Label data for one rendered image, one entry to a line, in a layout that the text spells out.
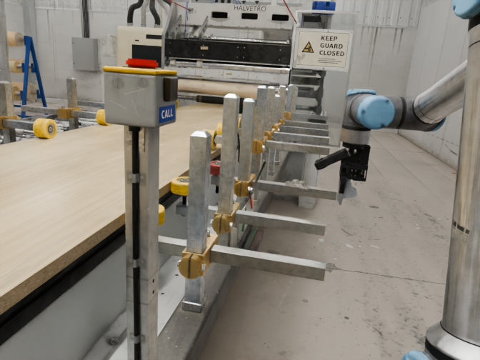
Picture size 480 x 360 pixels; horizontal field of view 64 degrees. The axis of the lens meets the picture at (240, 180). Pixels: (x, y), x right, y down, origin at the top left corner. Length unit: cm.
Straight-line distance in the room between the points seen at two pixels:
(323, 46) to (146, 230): 308
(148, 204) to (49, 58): 1149
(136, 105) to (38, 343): 48
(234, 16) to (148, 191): 348
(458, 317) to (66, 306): 67
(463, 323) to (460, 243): 11
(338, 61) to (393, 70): 660
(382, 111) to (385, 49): 892
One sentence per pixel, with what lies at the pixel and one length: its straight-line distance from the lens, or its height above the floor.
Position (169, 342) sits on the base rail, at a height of 70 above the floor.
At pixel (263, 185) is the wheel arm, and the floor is 85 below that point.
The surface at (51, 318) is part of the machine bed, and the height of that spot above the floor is 77.
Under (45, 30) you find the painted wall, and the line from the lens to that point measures 1203.
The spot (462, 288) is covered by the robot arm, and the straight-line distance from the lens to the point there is 62.
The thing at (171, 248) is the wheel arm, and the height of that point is 82.
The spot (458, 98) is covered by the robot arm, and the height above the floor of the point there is 120.
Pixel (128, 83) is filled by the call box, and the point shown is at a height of 120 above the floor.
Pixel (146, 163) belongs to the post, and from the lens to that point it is 52.
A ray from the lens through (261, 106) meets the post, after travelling 148.
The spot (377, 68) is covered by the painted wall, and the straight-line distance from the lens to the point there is 998.
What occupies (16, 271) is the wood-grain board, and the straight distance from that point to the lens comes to 71.
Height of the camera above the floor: 123
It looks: 16 degrees down
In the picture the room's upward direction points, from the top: 4 degrees clockwise
